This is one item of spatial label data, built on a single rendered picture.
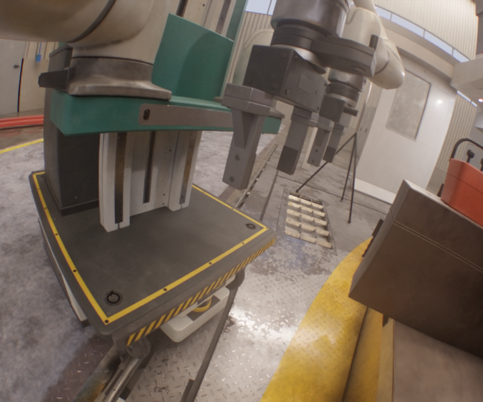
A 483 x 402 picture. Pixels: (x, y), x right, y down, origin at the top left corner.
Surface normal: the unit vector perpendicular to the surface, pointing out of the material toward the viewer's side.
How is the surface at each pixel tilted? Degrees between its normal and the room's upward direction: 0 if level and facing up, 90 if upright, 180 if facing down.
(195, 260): 0
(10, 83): 90
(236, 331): 0
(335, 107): 90
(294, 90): 90
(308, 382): 0
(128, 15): 108
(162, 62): 90
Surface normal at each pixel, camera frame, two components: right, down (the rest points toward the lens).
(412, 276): -0.52, 0.24
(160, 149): 0.79, 0.43
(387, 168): -0.23, 0.36
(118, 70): 0.63, 0.37
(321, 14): 0.04, 0.43
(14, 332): 0.24, -0.88
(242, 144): -0.62, 0.62
